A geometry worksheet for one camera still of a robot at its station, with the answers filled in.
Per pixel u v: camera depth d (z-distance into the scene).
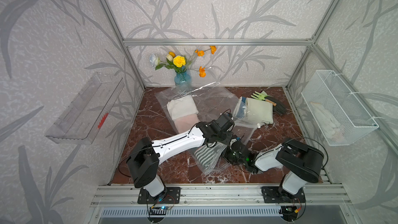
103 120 0.64
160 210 0.72
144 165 0.42
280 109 1.05
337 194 0.76
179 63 0.91
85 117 0.69
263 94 1.15
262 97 1.12
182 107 1.06
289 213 0.72
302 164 0.46
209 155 0.82
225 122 0.61
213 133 0.57
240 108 1.01
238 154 0.69
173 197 0.72
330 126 0.74
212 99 1.09
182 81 1.10
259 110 1.01
